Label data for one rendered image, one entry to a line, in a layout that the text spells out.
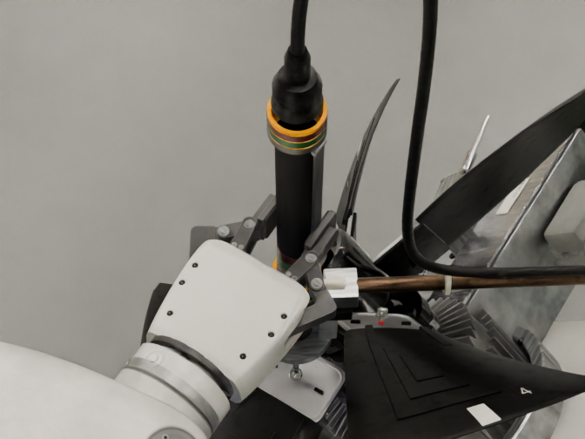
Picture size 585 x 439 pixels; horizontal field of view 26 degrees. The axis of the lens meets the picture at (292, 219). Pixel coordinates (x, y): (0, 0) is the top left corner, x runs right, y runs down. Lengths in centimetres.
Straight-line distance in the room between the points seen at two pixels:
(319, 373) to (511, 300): 26
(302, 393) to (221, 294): 36
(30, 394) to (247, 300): 21
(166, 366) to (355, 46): 218
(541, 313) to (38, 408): 79
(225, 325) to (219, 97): 202
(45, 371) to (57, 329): 186
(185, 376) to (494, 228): 64
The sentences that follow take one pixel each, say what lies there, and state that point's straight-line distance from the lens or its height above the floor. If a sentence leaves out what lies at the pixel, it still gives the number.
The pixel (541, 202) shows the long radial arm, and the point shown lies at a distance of 151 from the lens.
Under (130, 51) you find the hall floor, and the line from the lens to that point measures 307.
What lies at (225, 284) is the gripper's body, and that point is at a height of 153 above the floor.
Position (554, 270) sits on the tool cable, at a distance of 115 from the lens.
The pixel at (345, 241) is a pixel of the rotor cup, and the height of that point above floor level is 126.
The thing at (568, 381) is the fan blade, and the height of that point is 139.
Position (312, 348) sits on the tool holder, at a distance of 120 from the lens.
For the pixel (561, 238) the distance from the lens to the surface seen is 148.
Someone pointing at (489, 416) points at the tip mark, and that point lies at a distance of 106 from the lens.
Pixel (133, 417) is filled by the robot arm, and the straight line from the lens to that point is 84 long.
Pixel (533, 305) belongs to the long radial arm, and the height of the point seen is 109.
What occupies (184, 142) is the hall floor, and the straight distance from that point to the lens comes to 290.
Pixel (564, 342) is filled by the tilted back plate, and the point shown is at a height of 110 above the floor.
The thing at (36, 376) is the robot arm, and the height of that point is 164.
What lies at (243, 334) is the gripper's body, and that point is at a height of 153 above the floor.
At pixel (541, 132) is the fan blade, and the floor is 133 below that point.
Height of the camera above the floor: 240
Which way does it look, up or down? 60 degrees down
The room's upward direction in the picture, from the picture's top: straight up
